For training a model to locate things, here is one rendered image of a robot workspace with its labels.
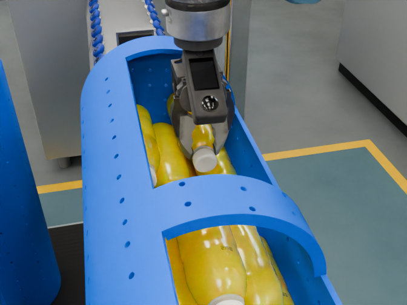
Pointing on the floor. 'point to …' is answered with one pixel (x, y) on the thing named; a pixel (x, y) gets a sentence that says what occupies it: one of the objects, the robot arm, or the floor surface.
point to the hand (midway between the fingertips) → (203, 152)
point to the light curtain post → (238, 51)
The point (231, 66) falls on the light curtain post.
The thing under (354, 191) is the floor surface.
